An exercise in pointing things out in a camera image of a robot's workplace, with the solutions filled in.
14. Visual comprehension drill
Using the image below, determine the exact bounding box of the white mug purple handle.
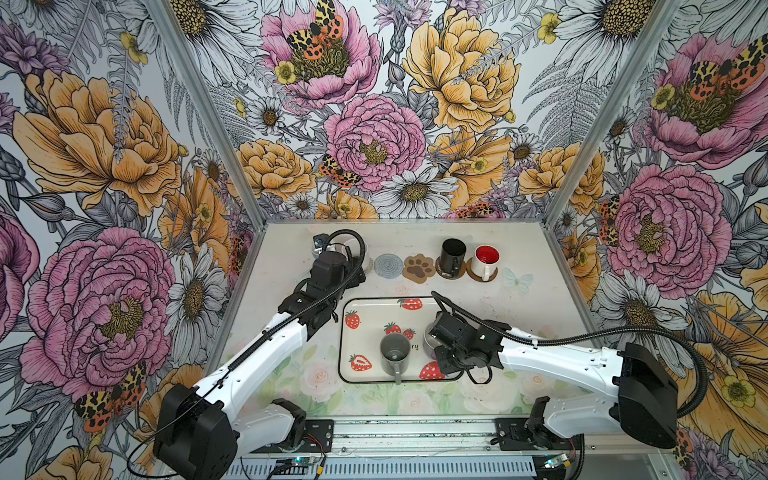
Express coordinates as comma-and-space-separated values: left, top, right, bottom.
422, 320, 444, 360

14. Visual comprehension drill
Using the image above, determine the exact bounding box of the grey woven round coaster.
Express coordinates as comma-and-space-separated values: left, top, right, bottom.
373, 253, 404, 280

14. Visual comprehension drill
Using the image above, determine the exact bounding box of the grey mug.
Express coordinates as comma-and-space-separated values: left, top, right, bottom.
379, 333, 411, 384

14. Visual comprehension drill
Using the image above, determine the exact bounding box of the plain brown round coaster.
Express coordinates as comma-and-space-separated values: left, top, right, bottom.
466, 262, 498, 283

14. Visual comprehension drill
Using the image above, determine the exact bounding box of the scratched brown round coaster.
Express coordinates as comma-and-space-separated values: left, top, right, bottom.
435, 261, 466, 280

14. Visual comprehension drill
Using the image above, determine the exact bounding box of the cork paw print coaster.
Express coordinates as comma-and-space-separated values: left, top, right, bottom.
402, 254, 436, 284

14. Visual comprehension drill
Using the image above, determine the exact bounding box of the white mug red inside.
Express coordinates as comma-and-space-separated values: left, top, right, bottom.
471, 245, 500, 273

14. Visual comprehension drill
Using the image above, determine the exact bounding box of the black mug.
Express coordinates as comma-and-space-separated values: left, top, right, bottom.
437, 238, 467, 273

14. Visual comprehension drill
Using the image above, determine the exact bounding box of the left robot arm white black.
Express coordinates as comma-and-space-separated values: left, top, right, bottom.
152, 251, 365, 479

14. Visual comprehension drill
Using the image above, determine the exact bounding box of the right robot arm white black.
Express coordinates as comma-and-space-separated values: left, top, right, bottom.
426, 310, 678, 449

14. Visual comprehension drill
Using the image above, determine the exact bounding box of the white strawberry tray black rim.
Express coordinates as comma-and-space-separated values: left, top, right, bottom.
338, 296, 461, 384

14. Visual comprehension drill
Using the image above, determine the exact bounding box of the green circuit board right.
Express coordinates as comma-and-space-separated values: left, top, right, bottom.
542, 453, 571, 469

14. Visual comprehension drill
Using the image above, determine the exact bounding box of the green circuit board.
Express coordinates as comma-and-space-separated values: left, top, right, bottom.
542, 453, 571, 469
275, 456, 320, 469

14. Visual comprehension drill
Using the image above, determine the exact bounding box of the green circuit board left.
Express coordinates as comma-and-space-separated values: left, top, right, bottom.
275, 456, 320, 469

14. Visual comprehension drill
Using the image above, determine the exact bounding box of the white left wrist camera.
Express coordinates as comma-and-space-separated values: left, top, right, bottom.
312, 233, 330, 257

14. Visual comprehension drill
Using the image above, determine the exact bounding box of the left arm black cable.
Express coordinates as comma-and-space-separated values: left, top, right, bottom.
125, 228, 368, 479

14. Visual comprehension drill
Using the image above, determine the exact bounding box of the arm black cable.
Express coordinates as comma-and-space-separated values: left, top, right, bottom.
430, 290, 710, 480
125, 228, 368, 479

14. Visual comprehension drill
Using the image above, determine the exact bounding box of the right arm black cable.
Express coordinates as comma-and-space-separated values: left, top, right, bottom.
430, 290, 710, 480

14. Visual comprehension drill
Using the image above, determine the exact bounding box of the aluminium frame rail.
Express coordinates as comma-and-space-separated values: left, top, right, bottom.
233, 412, 670, 460

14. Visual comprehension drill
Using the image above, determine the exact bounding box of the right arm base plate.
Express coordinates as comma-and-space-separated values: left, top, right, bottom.
494, 417, 581, 452

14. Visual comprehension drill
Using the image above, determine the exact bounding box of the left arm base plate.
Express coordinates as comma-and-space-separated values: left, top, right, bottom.
256, 419, 335, 454

